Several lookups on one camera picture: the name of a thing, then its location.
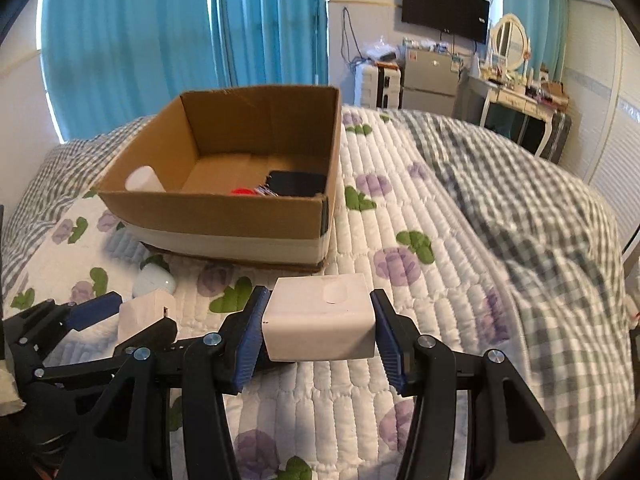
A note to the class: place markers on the wide teal curtain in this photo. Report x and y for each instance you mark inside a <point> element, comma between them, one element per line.
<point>130,45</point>

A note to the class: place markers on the white egg-shaped gadget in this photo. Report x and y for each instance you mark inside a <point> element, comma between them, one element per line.
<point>154,281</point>

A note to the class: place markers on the white charger plug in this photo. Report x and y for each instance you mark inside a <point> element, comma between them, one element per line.
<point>144,312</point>

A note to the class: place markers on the red small item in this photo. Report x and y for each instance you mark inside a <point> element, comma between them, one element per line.
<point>243,191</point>

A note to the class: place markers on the silver mini fridge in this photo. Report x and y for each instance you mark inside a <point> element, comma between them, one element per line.
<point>430,80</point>

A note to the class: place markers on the white rectangular plastic box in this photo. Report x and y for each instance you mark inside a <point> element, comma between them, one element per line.
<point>320,317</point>

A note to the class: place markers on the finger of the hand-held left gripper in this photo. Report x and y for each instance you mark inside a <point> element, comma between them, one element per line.
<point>95,306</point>
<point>150,332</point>

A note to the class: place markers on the black flat case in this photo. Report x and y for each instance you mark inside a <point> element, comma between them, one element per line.
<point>297,183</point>

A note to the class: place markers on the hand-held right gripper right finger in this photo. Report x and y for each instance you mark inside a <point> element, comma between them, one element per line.
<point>391,347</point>

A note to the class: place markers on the white wardrobe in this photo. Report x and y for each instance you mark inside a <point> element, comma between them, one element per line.
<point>605,110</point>

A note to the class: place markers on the floral quilted bedspread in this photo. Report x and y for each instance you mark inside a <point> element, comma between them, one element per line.
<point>325,410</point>

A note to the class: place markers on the white cylindrical bottle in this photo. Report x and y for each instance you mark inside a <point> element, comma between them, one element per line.
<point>144,180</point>

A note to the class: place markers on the grey gingham pillow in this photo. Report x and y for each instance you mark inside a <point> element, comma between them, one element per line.
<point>55,175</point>

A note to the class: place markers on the black wall television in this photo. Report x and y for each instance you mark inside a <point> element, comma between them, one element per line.
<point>445,7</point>

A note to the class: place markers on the grey gingham blanket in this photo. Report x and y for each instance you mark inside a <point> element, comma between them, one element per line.
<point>540,240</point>

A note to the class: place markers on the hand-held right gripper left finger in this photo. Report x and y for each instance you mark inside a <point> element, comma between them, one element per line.
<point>248,345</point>

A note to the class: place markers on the narrow teal curtain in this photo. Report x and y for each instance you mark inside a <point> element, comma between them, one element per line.
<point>537,5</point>

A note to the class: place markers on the white dressing table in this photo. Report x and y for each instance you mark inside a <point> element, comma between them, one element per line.
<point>520,115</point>

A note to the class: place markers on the white storage drawers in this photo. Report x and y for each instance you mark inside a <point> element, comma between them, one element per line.
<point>377,85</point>

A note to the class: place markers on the white oval vanity mirror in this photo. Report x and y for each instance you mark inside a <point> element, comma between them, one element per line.
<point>510,42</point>

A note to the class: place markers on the brown cardboard box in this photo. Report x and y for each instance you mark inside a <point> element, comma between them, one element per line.
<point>225,220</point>

